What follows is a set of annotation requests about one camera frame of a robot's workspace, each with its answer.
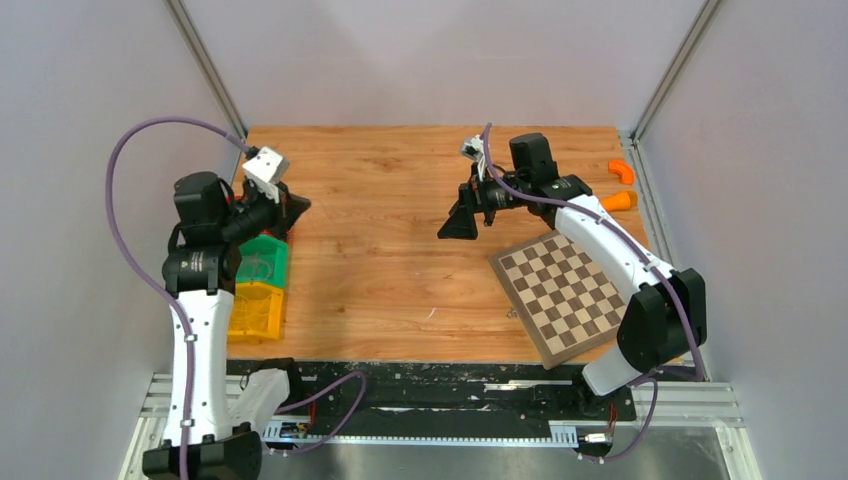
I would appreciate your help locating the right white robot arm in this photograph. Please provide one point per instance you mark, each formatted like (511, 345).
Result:
(665, 314)

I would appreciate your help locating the yellow plastic bin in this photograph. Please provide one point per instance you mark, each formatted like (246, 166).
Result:
(258, 312)

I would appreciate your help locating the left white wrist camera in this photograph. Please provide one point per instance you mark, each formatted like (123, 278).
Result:
(265, 171)

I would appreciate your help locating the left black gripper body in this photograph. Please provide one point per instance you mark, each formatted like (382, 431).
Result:
(266, 215)

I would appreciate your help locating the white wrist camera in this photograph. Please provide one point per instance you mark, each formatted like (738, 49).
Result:
(265, 171)
(473, 149)

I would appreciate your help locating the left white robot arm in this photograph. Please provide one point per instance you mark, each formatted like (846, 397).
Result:
(205, 437)

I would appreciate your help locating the green plastic bin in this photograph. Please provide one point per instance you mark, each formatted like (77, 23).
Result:
(264, 259)

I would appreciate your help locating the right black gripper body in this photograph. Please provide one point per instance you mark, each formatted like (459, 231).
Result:
(488, 195)

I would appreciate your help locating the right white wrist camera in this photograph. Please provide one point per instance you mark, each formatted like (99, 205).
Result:
(473, 149)

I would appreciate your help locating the orange curved pipe piece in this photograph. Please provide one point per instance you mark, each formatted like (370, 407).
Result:
(622, 171)

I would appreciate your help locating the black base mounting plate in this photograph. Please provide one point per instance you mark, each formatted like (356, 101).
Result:
(453, 400)

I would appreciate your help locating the orange plastic carrot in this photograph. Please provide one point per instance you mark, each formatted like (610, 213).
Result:
(621, 201)

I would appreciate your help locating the wooden chessboard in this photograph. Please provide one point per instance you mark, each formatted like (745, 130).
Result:
(565, 303)

